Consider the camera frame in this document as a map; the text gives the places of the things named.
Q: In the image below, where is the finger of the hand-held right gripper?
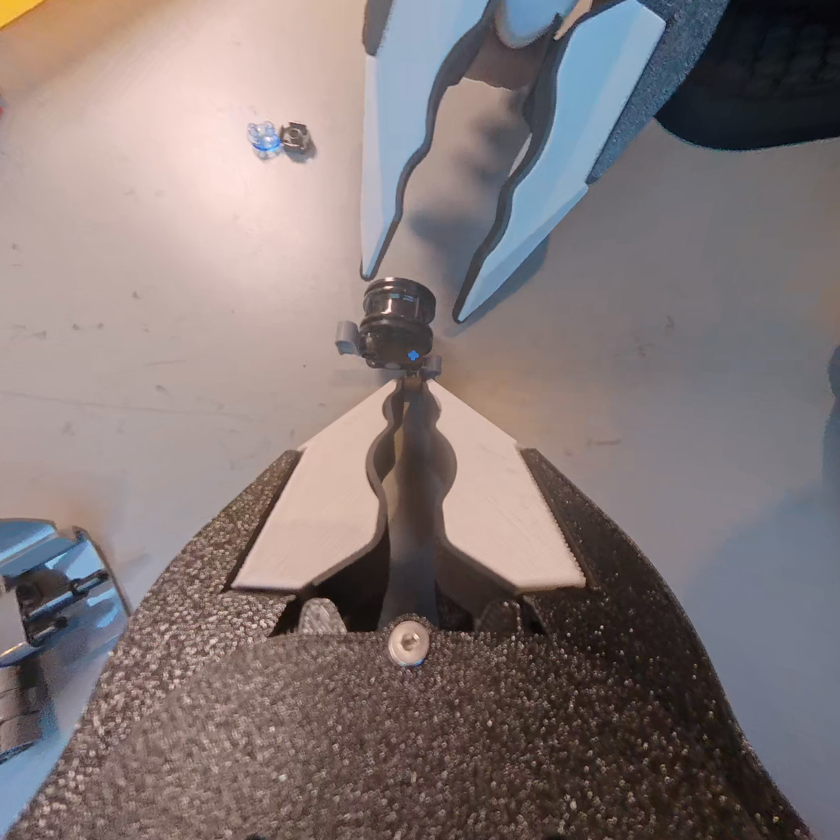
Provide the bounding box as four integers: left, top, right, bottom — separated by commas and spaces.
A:
360, 0, 490, 282
453, 0, 668, 325

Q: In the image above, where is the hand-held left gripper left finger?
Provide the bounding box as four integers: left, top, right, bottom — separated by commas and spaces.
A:
231, 379, 401, 590

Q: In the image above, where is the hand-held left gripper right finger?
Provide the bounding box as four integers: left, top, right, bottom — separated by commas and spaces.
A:
427, 381, 587, 590

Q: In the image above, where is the grey desk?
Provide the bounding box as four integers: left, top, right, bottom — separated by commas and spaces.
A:
0, 0, 840, 840

